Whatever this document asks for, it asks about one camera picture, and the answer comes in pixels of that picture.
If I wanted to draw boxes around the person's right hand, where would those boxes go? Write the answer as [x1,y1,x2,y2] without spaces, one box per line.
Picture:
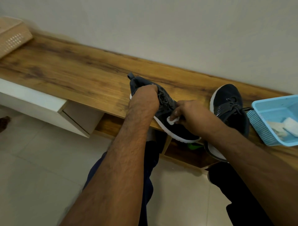
[169,100,223,138]

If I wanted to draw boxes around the person's left hand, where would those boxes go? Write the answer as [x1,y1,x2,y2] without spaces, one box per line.
[129,84,160,115]

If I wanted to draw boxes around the used wipe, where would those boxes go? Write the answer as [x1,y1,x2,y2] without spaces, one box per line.
[266,121,289,141]

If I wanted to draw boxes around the person's right forearm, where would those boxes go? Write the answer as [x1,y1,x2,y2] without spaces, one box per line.
[207,125,298,226]

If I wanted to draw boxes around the person's left forearm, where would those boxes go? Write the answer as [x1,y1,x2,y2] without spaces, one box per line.
[59,107,159,226]

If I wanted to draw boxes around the wooden table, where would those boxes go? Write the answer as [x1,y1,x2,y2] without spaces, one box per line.
[0,32,298,173]

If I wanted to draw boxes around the blue plastic basket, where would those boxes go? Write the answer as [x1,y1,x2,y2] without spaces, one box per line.
[246,95,298,147]

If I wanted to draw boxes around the white drawer unit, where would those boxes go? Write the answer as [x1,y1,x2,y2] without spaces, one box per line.
[0,78,104,138]

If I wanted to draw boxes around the beige perforated basket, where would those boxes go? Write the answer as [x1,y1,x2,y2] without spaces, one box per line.
[0,16,33,59]

